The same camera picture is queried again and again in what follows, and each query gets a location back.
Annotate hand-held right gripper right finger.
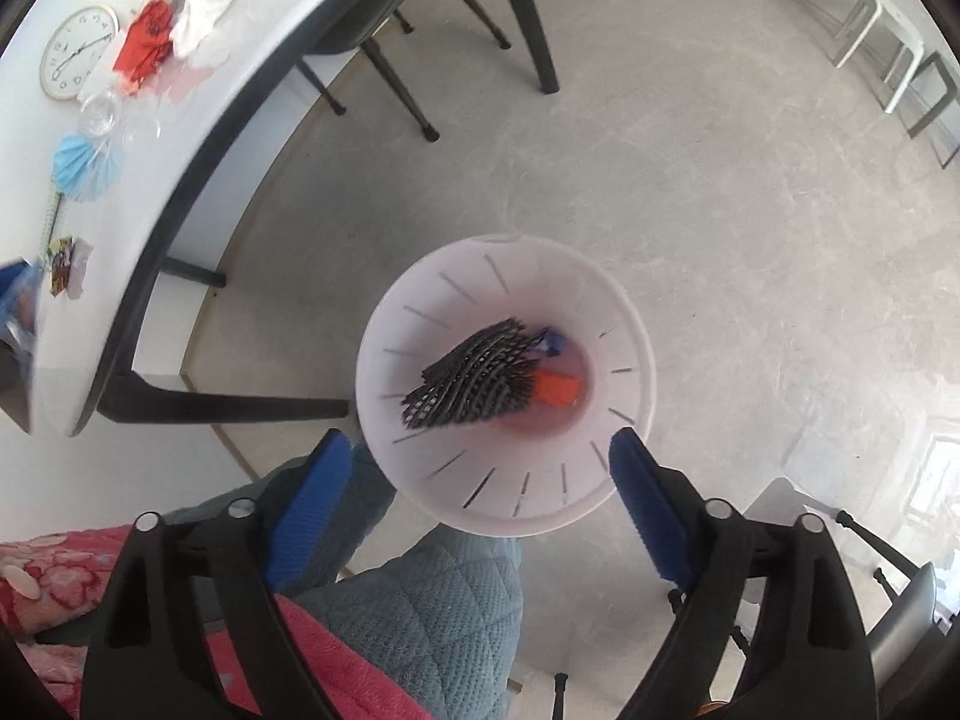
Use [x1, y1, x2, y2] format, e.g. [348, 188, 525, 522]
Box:
[609, 426, 878, 720]

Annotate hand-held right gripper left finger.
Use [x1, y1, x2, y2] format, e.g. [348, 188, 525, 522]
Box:
[79, 427, 353, 720]

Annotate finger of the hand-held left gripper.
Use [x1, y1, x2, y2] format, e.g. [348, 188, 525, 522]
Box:
[0, 259, 44, 353]

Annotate snack wrapper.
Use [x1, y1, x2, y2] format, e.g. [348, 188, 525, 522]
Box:
[46, 236, 95, 301]

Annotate red wrapper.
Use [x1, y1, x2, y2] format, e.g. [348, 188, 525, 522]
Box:
[525, 369, 586, 410]

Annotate black foam net sleeve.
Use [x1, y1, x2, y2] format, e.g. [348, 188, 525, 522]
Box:
[401, 319, 541, 432]

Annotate white slotted waste bin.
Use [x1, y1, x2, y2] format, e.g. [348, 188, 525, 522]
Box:
[355, 234, 659, 539]

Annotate pink paper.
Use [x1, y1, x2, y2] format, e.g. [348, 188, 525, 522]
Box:
[154, 60, 218, 102]

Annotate red paper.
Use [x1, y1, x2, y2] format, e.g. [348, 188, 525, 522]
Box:
[114, 0, 177, 91]

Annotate white tissue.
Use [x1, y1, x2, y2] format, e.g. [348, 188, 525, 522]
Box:
[171, 0, 248, 65]

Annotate person's blue quilted pants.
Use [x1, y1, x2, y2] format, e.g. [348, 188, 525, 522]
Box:
[255, 442, 526, 720]

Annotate clear plastic cup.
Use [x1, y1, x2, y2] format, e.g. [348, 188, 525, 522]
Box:
[120, 111, 164, 147]

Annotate round white clock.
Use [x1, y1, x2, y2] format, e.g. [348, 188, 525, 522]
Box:
[39, 5, 119, 101]

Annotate red floral cloth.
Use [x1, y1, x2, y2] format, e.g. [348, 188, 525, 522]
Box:
[0, 526, 440, 720]

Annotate grey chair with black legs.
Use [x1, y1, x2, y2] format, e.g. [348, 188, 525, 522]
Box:
[292, 0, 515, 143]
[551, 476, 947, 720]

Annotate grey stool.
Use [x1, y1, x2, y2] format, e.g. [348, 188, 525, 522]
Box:
[896, 51, 960, 170]

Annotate white stool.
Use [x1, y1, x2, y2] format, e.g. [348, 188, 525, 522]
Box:
[832, 0, 925, 115]

